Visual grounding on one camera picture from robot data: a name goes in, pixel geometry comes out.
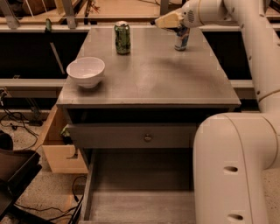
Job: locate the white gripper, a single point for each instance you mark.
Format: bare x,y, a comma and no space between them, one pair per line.
189,15

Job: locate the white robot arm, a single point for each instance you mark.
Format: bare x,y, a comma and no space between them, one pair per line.
231,150

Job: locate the blue energy drink can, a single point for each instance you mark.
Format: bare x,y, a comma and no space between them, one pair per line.
182,37

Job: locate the green soda can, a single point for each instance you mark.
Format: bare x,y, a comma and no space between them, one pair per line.
122,37

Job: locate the white ceramic bowl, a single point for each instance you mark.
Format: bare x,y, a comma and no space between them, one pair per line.
86,72

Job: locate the grey wooden cabinet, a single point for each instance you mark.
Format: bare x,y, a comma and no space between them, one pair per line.
154,83

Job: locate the grey upper drawer with knob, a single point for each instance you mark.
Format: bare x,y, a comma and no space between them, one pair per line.
134,135

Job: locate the grey open lower drawer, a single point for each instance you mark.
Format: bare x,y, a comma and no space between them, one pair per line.
139,186

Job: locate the light wooden box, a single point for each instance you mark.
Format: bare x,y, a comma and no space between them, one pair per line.
61,157

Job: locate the black tray cart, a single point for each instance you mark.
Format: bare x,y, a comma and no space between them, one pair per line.
17,170

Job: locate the green handled tool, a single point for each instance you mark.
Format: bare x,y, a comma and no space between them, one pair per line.
49,33

